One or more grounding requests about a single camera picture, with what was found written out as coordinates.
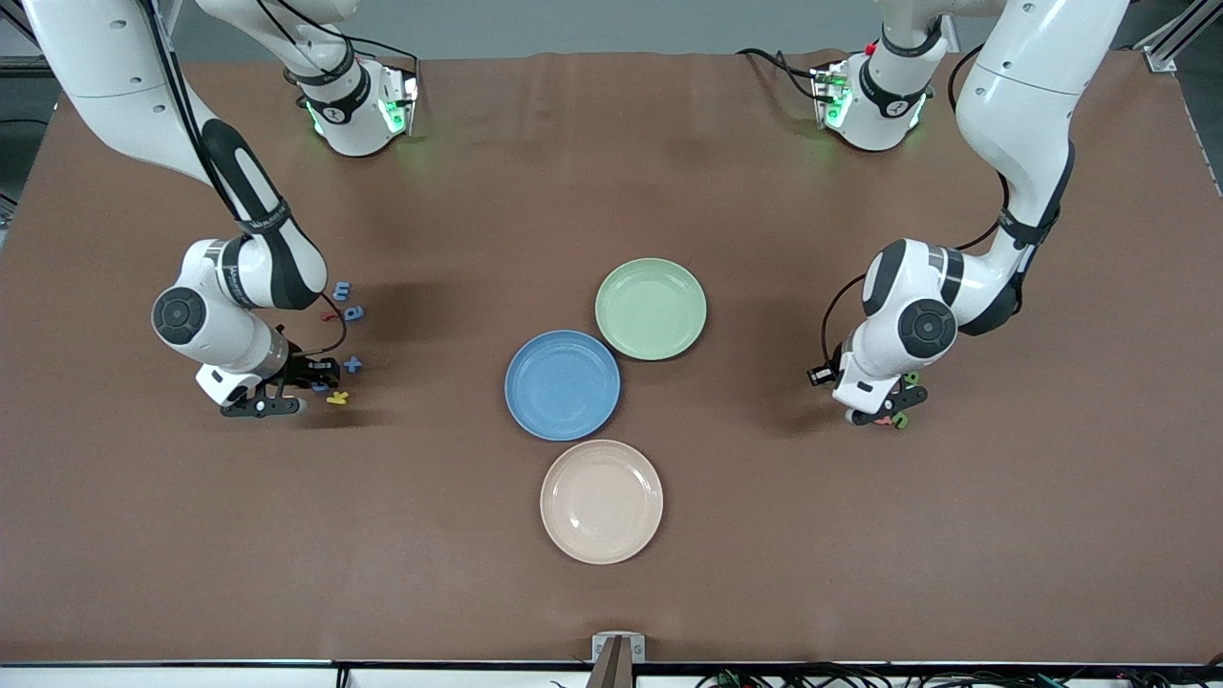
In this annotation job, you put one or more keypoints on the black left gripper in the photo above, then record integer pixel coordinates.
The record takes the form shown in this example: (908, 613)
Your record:
(823, 379)

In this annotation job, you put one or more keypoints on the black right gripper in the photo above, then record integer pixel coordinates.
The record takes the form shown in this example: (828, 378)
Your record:
(304, 370)

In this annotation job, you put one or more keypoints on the blue lowercase letter a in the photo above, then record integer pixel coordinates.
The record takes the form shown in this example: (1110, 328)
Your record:
(354, 313)

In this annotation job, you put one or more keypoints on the blue letter E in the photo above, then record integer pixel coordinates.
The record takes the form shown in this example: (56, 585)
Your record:
(342, 290)

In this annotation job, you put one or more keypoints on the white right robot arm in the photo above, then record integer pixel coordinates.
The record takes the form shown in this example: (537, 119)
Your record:
(105, 86)

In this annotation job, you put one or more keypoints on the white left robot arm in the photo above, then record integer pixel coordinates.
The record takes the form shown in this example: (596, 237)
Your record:
(1022, 105)

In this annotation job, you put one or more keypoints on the green round plate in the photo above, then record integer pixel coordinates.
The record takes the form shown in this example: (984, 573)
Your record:
(651, 309)

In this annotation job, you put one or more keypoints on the brown table cover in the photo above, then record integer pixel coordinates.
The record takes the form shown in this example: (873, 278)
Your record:
(191, 526)

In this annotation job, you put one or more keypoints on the blue round plate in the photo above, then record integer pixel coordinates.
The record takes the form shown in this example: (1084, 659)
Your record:
(562, 385)

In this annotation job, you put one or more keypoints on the beige round plate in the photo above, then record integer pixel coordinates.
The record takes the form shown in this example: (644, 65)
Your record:
(601, 502)

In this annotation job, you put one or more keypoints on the white table edge rail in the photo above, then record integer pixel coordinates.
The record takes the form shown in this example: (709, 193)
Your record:
(191, 678)

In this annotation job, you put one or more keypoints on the grey mounting bracket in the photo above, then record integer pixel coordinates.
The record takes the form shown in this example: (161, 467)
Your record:
(600, 648)

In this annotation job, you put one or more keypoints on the grey vertical post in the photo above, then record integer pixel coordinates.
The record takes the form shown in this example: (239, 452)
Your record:
(611, 674)

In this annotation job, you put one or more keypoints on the silver aluminium frame profile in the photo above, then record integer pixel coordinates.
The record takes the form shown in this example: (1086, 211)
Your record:
(14, 48)
(1170, 38)

